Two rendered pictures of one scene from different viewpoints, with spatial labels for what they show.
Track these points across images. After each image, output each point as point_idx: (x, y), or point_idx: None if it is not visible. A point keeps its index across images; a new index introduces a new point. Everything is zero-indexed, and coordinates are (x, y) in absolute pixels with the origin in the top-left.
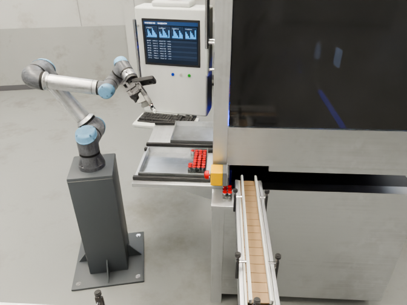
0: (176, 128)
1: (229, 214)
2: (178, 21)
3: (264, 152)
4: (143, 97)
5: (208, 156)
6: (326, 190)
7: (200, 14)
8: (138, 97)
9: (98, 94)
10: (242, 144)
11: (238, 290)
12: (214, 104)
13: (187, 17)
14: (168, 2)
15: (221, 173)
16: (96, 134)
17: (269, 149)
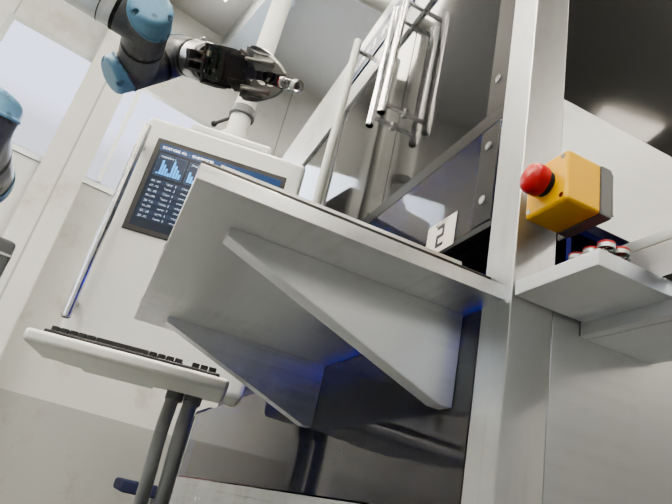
0: None
1: (562, 434)
2: (240, 166)
3: (647, 208)
4: (265, 59)
5: None
6: None
7: (290, 170)
8: (231, 77)
9: (121, 9)
10: (597, 162)
11: None
12: (537, 31)
13: (261, 167)
14: (227, 134)
15: (598, 165)
16: (19, 120)
17: (656, 204)
